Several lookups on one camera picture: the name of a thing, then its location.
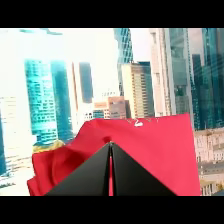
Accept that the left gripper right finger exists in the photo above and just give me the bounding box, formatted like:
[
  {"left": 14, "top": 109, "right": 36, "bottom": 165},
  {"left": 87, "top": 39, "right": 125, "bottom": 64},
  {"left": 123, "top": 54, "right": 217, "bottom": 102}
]
[{"left": 110, "top": 142, "right": 178, "bottom": 197}]

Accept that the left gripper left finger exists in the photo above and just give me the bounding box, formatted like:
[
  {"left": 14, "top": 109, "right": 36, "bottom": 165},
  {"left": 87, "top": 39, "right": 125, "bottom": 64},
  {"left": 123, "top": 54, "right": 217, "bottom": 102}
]
[{"left": 45, "top": 141, "right": 112, "bottom": 197}]

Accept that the red T-shirt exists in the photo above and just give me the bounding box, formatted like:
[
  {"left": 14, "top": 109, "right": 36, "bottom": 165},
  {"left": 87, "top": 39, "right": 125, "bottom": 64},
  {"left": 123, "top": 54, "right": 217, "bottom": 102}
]
[{"left": 26, "top": 113, "right": 202, "bottom": 197}]

